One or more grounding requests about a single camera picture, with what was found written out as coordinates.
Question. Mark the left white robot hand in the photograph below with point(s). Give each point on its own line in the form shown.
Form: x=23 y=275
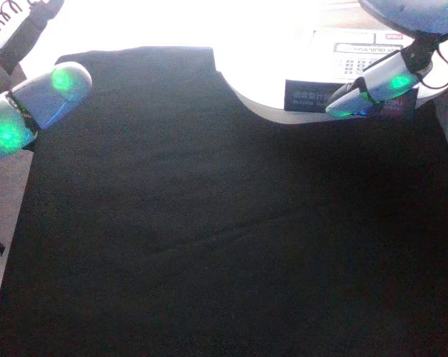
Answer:
x=391 y=80

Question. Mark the black table cloth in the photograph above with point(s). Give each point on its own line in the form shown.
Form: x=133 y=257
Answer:
x=208 y=223

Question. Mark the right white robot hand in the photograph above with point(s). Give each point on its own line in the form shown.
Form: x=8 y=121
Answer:
x=49 y=98

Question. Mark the dark blue cardboard box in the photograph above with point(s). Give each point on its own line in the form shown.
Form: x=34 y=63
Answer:
x=305 y=94

